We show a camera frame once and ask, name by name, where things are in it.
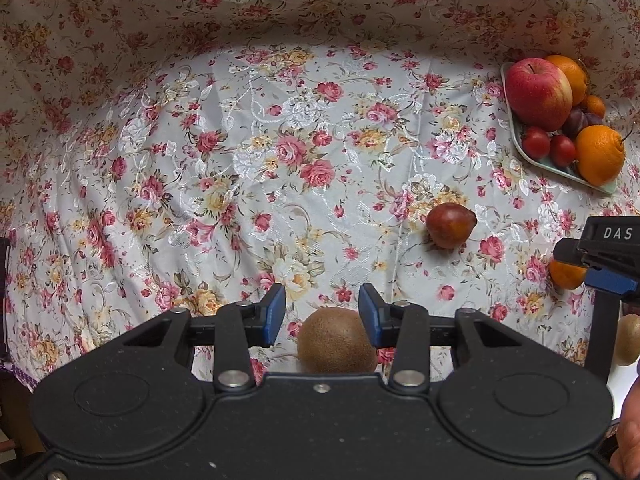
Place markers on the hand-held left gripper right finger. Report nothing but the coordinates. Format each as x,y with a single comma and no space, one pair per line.
368,315

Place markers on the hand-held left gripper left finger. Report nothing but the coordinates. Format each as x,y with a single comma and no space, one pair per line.
274,315

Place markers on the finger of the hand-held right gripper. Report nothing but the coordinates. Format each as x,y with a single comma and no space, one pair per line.
612,281
570,251

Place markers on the small orange mandarin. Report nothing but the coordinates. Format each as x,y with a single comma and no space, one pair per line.
595,106
565,276

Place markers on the brown kiwi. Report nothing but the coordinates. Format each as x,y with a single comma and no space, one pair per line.
335,340
629,340

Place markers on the dark box with white inside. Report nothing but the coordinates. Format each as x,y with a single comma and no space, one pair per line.
602,335

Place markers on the reddish brown plum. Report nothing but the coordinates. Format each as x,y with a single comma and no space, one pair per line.
450,225

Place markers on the person's right hand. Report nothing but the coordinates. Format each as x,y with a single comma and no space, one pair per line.
630,442

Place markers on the large knobbed orange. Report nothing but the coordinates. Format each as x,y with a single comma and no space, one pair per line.
600,155

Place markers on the light green plate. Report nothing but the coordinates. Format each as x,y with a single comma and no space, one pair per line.
537,160

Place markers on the red cherry tomato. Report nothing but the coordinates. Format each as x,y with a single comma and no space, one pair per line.
563,151
536,141

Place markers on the purple plum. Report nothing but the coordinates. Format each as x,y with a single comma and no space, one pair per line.
594,119
575,120

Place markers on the floral tablecloth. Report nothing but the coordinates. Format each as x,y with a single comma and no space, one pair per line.
250,160

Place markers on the red apple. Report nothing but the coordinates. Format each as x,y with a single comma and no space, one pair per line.
537,92

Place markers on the large round orange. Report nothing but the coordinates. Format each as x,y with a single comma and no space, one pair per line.
576,77

